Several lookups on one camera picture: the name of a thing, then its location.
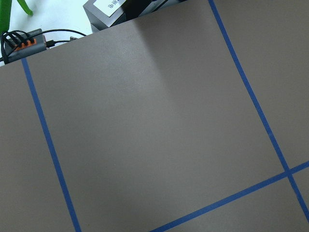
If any black labelled box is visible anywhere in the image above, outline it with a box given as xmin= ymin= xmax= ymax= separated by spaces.
xmin=83 ymin=0 xmax=152 ymax=32

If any right grey usb hub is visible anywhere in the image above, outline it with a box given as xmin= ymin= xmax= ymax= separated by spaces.
xmin=0 ymin=29 xmax=47 ymax=64

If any green plastic clamp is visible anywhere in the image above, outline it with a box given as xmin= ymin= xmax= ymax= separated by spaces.
xmin=0 ymin=0 xmax=33 ymax=32

